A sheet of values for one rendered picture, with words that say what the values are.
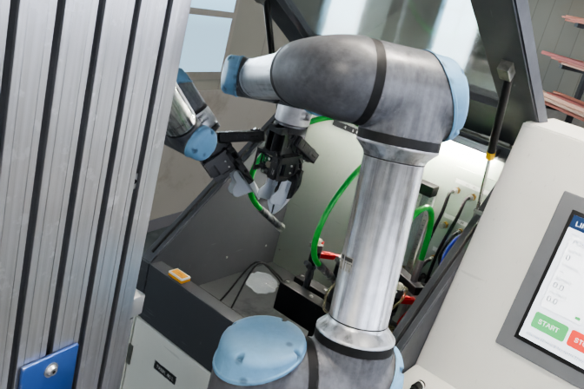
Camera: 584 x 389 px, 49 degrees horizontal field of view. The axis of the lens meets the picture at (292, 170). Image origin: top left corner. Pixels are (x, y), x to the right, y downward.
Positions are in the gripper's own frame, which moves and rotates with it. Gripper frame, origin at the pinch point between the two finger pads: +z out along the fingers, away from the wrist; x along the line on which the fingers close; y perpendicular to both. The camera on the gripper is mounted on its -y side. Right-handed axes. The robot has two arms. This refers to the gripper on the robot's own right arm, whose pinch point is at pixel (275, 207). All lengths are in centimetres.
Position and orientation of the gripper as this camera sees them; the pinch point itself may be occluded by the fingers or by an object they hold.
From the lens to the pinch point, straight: 144.0
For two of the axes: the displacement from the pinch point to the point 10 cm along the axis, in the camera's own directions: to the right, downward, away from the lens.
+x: 7.6, 3.7, -5.4
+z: -2.4, 9.2, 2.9
